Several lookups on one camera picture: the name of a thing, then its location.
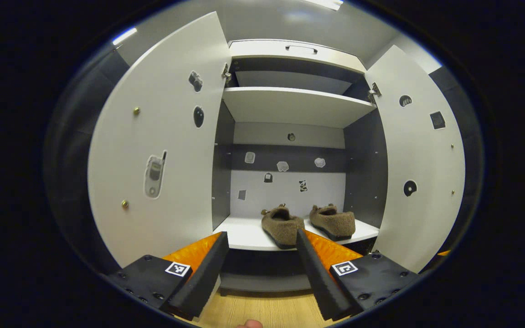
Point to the ceiling panel light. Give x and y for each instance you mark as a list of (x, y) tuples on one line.
[(326, 3)]

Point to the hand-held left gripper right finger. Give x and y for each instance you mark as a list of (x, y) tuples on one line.
[(317, 278)]

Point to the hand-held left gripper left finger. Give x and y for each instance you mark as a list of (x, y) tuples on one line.
[(203, 278)]

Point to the metal door hinge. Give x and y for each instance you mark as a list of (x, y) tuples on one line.
[(373, 92), (226, 73)]

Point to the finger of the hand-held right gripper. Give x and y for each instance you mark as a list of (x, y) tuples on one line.
[(445, 252)]

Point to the brown fuzzy shoe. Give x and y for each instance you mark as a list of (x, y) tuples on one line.
[(283, 228), (335, 223)]

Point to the white shoe cabinet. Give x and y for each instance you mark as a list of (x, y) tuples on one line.
[(290, 105)]

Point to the white door black cat sticker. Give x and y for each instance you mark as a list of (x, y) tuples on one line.
[(422, 150)]

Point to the white door grey cat sticker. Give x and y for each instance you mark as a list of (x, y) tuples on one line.
[(167, 191)]

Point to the white cabinet drawer front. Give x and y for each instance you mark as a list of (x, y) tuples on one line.
[(262, 50)]

